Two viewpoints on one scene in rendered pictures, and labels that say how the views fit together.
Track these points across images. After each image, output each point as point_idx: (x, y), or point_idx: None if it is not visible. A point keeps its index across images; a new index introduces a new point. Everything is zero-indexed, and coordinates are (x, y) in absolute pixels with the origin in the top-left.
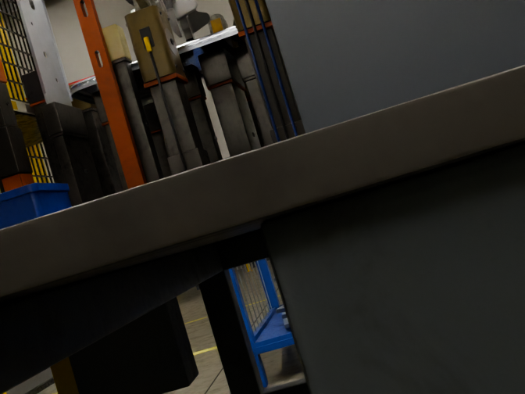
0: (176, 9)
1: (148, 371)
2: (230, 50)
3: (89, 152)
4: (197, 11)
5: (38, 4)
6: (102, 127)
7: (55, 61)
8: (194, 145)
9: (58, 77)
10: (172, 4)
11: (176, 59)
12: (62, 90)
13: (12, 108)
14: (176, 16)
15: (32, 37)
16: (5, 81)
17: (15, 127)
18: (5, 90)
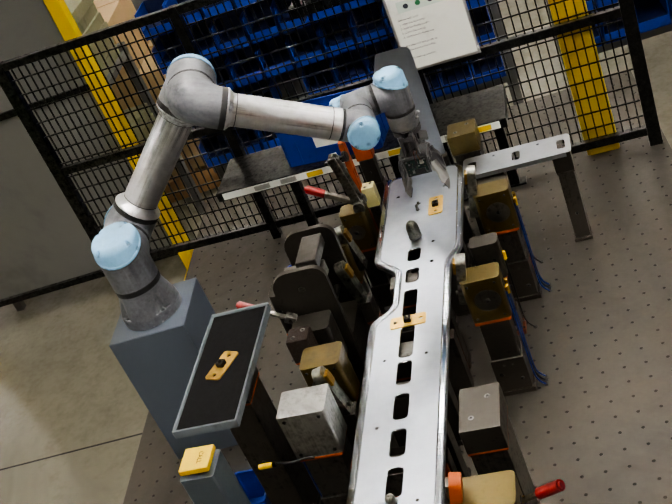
0: (405, 181)
1: None
2: (426, 226)
3: None
4: (437, 172)
5: (414, 84)
6: (470, 164)
7: (427, 123)
8: (371, 284)
9: (429, 135)
10: (402, 178)
11: (360, 242)
12: (433, 143)
13: (377, 171)
14: (404, 186)
15: None
16: (370, 158)
17: (378, 182)
18: (371, 163)
